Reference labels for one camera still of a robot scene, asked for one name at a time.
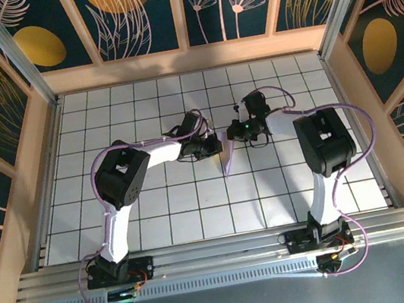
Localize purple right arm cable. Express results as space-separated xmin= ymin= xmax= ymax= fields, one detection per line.
xmin=253 ymin=70 xmax=400 ymax=286

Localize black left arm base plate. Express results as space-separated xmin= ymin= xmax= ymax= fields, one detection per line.
xmin=84 ymin=255 xmax=157 ymax=291

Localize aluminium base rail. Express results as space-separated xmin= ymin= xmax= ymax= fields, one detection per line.
xmin=11 ymin=207 xmax=404 ymax=303

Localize black controller board with wires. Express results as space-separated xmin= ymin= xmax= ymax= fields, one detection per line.
xmin=106 ymin=282 xmax=145 ymax=303
xmin=315 ymin=245 xmax=362 ymax=276

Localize purple paper sheet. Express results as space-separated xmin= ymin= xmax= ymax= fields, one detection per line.
xmin=215 ymin=126 xmax=245 ymax=180

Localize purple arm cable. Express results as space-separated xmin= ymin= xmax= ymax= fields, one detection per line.
xmin=253 ymin=70 xmax=400 ymax=286
xmin=55 ymin=107 xmax=234 ymax=303

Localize aluminium corner post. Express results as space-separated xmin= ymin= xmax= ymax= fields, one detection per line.
xmin=311 ymin=0 xmax=390 ymax=61
xmin=0 ymin=0 xmax=62 ymax=115

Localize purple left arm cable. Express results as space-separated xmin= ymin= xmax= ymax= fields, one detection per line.
xmin=55 ymin=107 xmax=234 ymax=303

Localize aluminium side rail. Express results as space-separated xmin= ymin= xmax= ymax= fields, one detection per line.
xmin=5 ymin=96 xmax=90 ymax=271
xmin=319 ymin=46 xmax=404 ymax=216

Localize perforated metal cable duct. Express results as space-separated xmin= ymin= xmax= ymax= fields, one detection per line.
xmin=31 ymin=255 xmax=323 ymax=303

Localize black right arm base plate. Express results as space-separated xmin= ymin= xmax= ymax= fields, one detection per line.
xmin=282 ymin=220 xmax=356 ymax=257

